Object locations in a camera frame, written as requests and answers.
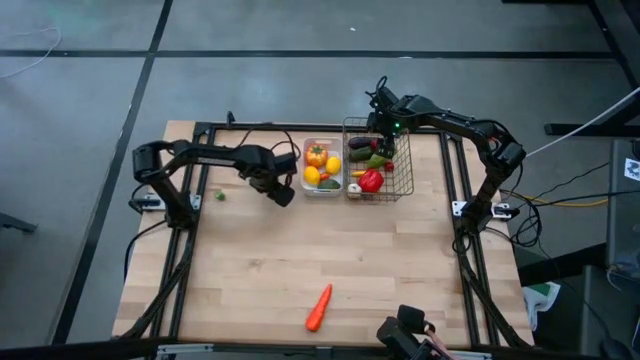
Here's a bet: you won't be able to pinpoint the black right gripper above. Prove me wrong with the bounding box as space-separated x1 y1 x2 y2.
366 87 409 159

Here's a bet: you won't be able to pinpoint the dark green cucumber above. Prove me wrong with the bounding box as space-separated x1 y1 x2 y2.
348 146 376 163

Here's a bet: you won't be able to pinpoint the red bell pepper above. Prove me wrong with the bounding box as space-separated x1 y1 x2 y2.
357 168 386 194

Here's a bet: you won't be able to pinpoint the orange fruit with green calyx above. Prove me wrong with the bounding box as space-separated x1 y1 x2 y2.
305 143 330 169

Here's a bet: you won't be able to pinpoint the orange carrot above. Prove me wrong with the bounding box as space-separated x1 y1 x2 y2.
305 283 334 333

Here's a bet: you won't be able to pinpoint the white plastic bin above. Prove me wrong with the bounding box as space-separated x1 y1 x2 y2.
299 136 345 197

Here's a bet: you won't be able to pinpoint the black support bar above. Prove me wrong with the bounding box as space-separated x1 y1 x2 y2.
514 242 609 289

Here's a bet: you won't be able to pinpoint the white and green bag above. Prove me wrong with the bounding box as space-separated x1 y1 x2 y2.
521 281 562 332

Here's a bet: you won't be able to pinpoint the grey cabinet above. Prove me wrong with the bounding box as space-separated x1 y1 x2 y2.
606 138 640 274

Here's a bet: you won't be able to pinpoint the dark chair leg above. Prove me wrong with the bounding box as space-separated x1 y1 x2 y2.
0 212 38 236

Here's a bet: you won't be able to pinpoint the black computer mouse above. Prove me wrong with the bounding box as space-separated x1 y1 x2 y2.
599 338 634 360

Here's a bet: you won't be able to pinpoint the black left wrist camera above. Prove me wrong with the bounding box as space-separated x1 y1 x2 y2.
273 152 299 175

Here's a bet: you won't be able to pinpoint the wire mesh basket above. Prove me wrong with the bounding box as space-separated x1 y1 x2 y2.
340 117 416 204

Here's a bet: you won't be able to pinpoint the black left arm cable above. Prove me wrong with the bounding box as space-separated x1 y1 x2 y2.
236 127 302 174

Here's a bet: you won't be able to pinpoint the black aluminium table frame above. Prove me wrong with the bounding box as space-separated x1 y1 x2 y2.
119 119 534 350

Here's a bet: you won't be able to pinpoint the black floor cable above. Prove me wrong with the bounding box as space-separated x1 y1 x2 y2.
123 218 172 282

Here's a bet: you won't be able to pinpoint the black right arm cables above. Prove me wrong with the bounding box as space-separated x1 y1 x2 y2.
508 199 544 250

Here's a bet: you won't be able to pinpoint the black neighbouring table frame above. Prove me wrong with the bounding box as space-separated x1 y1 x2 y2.
501 0 640 139

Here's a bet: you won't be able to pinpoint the black device with cable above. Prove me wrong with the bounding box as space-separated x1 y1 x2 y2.
375 303 454 360

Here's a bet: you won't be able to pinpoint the yellow cable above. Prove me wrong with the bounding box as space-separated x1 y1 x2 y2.
529 195 609 208

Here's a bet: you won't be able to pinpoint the thick white cable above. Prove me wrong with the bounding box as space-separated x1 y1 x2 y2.
524 85 640 159

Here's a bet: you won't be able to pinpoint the long black cable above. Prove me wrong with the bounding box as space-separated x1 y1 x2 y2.
544 188 640 207

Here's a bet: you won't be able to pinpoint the white floor cable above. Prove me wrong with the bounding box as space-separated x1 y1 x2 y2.
0 27 62 80

